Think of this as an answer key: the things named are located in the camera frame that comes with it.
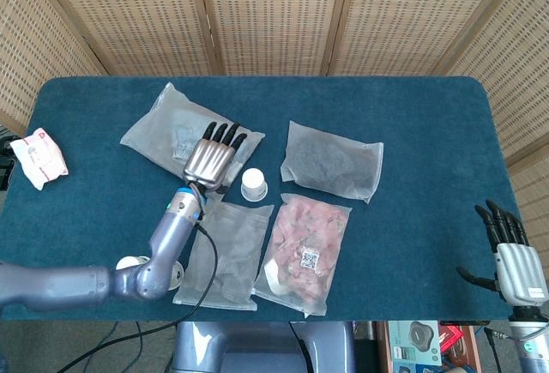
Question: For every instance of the grey-blue robot torso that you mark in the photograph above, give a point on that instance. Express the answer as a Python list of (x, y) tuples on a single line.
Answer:
[(257, 347)]

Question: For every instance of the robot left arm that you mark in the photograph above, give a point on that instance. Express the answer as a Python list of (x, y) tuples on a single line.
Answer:
[(64, 287)]

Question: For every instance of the frosted bag with black garment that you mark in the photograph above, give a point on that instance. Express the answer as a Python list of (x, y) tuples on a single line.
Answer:
[(330, 158)]

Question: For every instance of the woven rattan folding screen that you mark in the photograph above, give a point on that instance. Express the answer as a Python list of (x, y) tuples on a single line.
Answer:
[(274, 13)]

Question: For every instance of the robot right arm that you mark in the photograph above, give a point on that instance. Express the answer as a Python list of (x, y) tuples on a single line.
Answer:
[(534, 347)]

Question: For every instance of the red product box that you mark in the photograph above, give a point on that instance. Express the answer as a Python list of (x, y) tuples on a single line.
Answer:
[(450, 341)]

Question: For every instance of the frosted bag with blue jeans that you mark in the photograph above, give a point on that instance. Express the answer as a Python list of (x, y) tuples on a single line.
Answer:
[(154, 128)]

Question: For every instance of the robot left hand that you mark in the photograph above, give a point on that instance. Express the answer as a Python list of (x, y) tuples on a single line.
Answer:
[(210, 160)]

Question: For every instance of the pink white wet wipes pack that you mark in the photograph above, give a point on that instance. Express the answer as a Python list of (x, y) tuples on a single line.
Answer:
[(38, 156)]

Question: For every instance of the frosted bag with grey garment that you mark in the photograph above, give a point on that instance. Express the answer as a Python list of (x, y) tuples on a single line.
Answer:
[(240, 253)]

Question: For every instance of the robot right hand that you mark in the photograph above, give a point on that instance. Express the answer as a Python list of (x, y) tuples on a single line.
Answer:
[(521, 274)]

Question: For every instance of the frosted bag with pink garment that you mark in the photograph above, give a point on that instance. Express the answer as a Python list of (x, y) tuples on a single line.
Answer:
[(304, 240)]

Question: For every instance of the black device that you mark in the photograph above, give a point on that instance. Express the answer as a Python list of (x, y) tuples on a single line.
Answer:
[(4, 173)]

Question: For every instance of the teal table cloth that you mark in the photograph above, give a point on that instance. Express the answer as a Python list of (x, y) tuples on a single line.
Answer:
[(429, 133)]

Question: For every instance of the teal product box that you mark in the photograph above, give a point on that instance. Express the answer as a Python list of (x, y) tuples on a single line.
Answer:
[(412, 341)]

